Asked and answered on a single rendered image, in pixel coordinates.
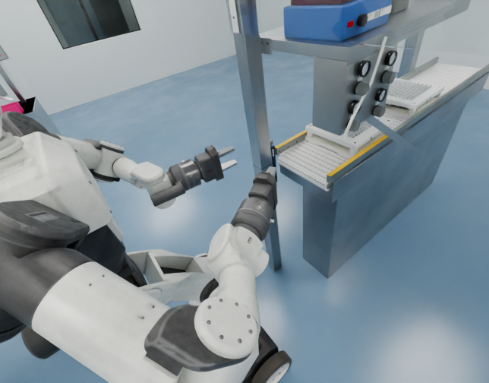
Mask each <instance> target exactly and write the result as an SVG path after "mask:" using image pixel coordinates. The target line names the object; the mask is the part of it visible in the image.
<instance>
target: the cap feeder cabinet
mask: <svg viewBox="0 0 489 383"><path fill-rule="evenodd" d="M18 102H19V104H20V105H21V107H22V108H23V109H24V112H23V114H24V115H26V116H29V117H30V118H32V119H35V120H36V121H38V122H39V123H40V124H41V125H43V126H44V127H45V128H46V129H47V130H48V132H50V133H53V134H57V135H62V134H61V133H60V131H59V130H58V129H57V128H56V126H55V124H54V123H53V121H52V120H51V119H50V118H49V116H48V114H47V113H46V111H45V110H44V108H43V107H42V106H41V104H40V103H39V101H38V99H37V98H36V97H31V98H29V99H26V102H25V103H21V101H18Z"/></svg>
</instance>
